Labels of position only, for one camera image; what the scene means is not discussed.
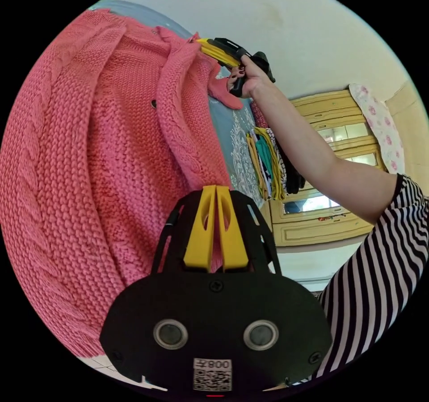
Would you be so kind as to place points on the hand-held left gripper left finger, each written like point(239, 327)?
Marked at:
point(198, 238)

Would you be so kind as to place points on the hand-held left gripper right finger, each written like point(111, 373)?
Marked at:
point(233, 241)

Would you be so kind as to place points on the pink knitted cardigan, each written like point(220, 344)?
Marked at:
point(100, 174)

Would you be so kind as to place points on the person's right forearm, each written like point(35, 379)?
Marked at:
point(318, 154)

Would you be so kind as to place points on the person's right hand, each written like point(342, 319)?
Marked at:
point(253, 78)

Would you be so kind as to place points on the pile of clothes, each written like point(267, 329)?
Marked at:
point(273, 164)

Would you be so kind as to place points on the yellow wooden cupboard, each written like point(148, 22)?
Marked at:
point(335, 114)

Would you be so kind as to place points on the white floral pillow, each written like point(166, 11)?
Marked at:
point(380, 130)

